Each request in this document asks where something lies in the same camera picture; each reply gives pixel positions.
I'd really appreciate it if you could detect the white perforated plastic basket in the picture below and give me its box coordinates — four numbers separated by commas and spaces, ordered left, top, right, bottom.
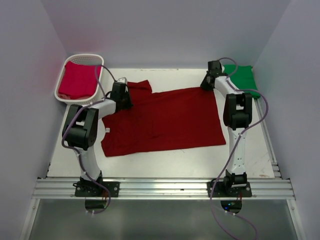
54, 53, 104, 105

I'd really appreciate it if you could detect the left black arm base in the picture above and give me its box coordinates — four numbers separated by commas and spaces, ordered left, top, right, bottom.
72, 181, 120, 198

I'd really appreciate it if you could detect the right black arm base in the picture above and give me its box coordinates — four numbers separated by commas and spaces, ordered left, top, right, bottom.
206, 178, 253, 198

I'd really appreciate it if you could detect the dark red t shirt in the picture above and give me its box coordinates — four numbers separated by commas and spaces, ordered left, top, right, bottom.
101, 80, 226, 157

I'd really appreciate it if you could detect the aluminium mounting rail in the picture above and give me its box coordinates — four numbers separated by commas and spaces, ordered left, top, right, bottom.
31, 177, 295, 200

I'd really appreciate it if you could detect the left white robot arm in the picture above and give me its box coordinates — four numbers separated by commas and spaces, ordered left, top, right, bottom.
61, 81, 133, 182

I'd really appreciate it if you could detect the folded pink t shirt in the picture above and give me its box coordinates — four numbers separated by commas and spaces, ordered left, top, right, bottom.
58, 61, 101, 100

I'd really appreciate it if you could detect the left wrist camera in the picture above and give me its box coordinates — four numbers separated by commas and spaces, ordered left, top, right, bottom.
117, 77, 128, 84

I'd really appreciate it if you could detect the folded green t shirt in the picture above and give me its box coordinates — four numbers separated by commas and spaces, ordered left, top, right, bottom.
224, 64, 261, 99

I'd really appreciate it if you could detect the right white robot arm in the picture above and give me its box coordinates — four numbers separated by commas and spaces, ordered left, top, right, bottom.
200, 59, 253, 198

